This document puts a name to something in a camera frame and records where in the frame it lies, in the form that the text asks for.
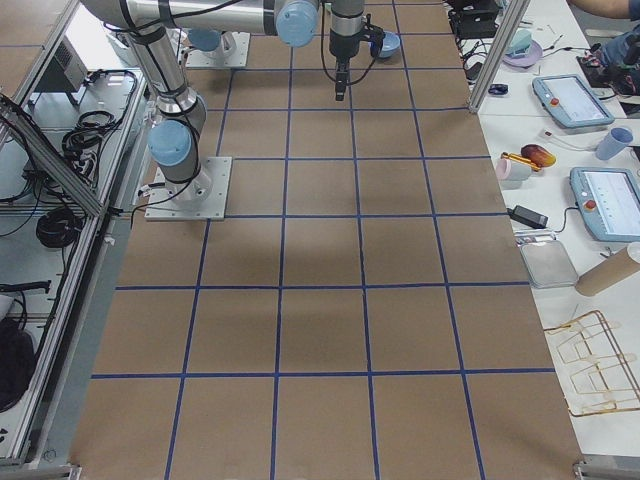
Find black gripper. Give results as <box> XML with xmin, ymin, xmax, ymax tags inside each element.
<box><xmin>329</xmin><ymin>14</ymin><xmax>384</xmax><ymax>102</ymax></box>

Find blue bowl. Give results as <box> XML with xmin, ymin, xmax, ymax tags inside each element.
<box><xmin>370</xmin><ymin>31</ymin><xmax>401</xmax><ymax>60</ymax></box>

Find black equipment box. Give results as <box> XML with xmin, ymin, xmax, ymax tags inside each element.
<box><xmin>448</xmin><ymin>10</ymin><xmax>497</xmax><ymax>40</ymax></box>

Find purple plate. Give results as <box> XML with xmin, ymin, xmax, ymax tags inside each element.
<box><xmin>502</xmin><ymin>40</ymin><xmax>543</xmax><ymax>68</ymax></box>

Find pink cup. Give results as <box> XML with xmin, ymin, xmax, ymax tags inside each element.
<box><xmin>495</xmin><ymin>158</ymin><xmax>533</xmax><ymax>182</ymax></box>

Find red mango toy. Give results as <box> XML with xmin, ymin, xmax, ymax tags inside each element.
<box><xmin>521</xmin><ymin>144</ymin><xmax>556</xmax><ymax>168</ymax></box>

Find upper teach pendant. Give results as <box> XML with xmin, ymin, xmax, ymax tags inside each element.
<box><xmin>532</xmin><ymin>74</ymin><xmax>615</xmax><ymax>129</ymax></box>

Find teach pendant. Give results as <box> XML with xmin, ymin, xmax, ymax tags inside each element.
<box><xmin>532</xmin><ymin>74</ymin><xmax>615</xmax><ymax>129</ymax></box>
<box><xmin>569</xmin><ymin>167</ymin><xmax>639</xmax><ymax>243</ymax></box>

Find black power adapter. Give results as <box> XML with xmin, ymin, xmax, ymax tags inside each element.
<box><xmin>507</xmin><ymin>205</ymin><xmax>548</xmax><ymax>229</ymax></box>

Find grey control box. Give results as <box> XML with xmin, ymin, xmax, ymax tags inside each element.
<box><xmin>34</xmin><ymin>36</ymin><xmax>88</xmax><ymax>106</ymax></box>

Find light blue cup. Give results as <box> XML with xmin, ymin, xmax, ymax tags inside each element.
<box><xmin>595</xmin><ymin>127</ymin><xmax>634</xmax><ymax>161</ymax></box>

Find silver metal tray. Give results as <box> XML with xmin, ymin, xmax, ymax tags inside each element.
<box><xmin>520</xmin><ymin>240</ymin><xmax>578</xmax><ymax>289</ymax></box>

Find lower teach pendant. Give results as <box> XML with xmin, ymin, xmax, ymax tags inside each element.
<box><xmin>569</xmin><ymin>167</ymin><xmax>639</xmax><ymax>243</ymax></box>

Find cardboard tube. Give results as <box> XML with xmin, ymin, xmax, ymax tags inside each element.
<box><xmin>575</xmin><ymin>242</ymin><xmax>639</xmax><ymax>296</ymax></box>

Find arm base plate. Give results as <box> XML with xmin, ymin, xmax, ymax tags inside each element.
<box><xmin>144</xmin><ymin>157</ymin><xmax>232</xmax><ymax>221</ymax></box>
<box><xmin>183</xmin><ymin>31</ymin><xmax>251</xmax><ymax>70</ymax></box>

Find aluminium frame post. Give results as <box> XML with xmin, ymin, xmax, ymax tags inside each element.
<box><xmin>468</xmin><ymin>0</ymin><xmax>530</xmax><ymax>113</ymax></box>

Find coiled black cables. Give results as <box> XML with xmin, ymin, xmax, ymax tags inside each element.
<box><xmin>36</xmin><ymin>205</ymin><xmax>84</xmax><ymax>250</ymax></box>

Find gold wire rack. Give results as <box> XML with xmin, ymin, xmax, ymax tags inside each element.
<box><xmin>544</xmin><ymin>310</ymin><xmax>639</xmax><ymax>418</ymax></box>

